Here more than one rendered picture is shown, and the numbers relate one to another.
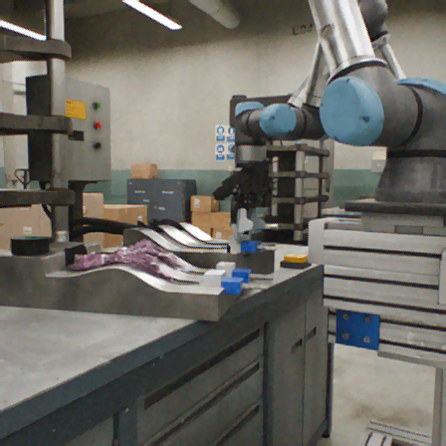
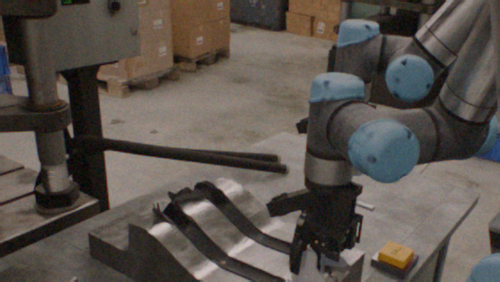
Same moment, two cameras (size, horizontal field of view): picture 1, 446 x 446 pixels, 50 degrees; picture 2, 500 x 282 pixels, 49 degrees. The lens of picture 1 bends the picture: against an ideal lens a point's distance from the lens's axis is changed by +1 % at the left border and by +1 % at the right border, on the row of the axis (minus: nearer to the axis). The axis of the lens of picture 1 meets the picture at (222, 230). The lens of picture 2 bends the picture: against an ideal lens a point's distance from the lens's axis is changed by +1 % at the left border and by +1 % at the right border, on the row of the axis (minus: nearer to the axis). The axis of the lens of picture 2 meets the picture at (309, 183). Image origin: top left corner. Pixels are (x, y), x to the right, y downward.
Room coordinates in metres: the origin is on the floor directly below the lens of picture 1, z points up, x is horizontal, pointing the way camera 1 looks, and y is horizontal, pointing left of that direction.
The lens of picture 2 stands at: (0.54, -0.05, 1.47)
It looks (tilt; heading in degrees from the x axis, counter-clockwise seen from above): 26 degrees down; 1
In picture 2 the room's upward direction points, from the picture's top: 5 degrees clockwise
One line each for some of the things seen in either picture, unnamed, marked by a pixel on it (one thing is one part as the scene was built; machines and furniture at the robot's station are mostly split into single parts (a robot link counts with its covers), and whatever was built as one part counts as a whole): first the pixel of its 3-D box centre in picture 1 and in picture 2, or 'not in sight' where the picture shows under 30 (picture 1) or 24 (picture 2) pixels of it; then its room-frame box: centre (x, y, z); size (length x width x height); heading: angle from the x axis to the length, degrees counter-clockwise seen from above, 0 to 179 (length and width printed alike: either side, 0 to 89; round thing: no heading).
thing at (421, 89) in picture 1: (416, 116); not in sight; (0.96, -0.38, 1.20); 0.13 x 0.12 x 0.14; 118
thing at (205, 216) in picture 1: (215, 219); (319, 4); (8.26, 0.13, 0.42); 0.86 x 0.33 x 0.83; 65
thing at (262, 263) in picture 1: (183, 249); (224, 244); (1.44, 0.12, 0.87); 0.50 x 0.26 x 0.14; 60
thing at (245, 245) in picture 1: (254, 246); not in sight; (1.26, -0.08, 0.90); 0.13 x 0.05 x 0.05; 61
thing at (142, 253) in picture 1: (128, 256); not in sight; (1.10, 0.22, 0.90); 0.26 x 0.18 x 0.08; 78
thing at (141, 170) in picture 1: (144, 170); not in sight; (8.77, 1.45, 1.26); 0.42 x 0.33 x 0.29; 65
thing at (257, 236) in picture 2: (185, 233); (227, 228); (1.43, 0.11, 0.92); 0.35 x 0.16 x 0.09; 60
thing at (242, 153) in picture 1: (249, 155); (330, 164); (1.27, -0.07, 1.14); 0.08 x 0.08 x 0.05
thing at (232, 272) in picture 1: (245, 276); not in sight; (1.09, -0.05, 0.86); 0.13 x 0.05 x 0.05; 78
